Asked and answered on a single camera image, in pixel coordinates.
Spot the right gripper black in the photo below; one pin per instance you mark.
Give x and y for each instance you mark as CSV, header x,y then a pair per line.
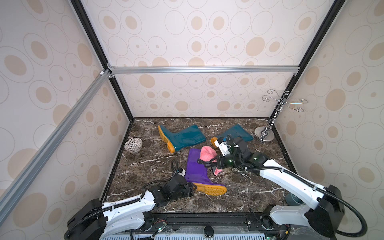
x,y
220,161

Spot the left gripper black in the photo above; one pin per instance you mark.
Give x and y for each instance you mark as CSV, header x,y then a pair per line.
x,y
187,190

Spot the pink cloth black trim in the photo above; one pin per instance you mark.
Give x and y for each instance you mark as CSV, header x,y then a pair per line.
x,y
208,153

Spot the purple rubber boot yellow sole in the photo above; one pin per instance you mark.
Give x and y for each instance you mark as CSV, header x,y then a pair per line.
x,y
196,173

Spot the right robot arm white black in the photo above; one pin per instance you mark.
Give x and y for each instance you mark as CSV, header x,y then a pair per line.
x,y
313,195

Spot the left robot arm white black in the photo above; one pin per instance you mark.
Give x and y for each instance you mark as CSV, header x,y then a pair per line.
x,y
97,220

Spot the teal rubber boot left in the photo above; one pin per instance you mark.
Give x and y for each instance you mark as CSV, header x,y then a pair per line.
x,y
187,137

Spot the teal rubber boot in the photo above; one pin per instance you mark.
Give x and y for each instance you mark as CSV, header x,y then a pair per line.
x,y
187,137
234,131

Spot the teal rubber boot right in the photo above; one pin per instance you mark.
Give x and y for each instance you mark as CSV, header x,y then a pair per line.
x,y
234,131

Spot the chrome hook stand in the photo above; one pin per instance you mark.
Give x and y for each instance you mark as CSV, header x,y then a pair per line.
x,y
265,134

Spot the patterned white bowl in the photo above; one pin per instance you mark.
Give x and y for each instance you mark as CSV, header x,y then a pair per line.
x,y
133,145

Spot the grey-blue ceramic cup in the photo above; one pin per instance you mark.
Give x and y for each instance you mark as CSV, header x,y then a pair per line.
x,y
293,200

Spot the horizontal aluminium bar back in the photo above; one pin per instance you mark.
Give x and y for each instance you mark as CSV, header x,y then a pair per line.
x,y
204,70

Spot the diagonal aluminium bar left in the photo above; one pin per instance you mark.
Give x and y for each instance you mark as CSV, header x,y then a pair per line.
x,y
23,181

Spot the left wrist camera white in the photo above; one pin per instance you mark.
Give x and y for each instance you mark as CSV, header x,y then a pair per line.
x,y
181,172

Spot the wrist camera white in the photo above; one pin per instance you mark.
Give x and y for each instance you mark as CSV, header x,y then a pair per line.
x,y
181,172
223,147

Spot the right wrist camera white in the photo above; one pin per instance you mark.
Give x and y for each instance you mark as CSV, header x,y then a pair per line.
x,y
223,147

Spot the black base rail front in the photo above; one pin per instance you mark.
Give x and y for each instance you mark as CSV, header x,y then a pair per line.
x,y
204,220

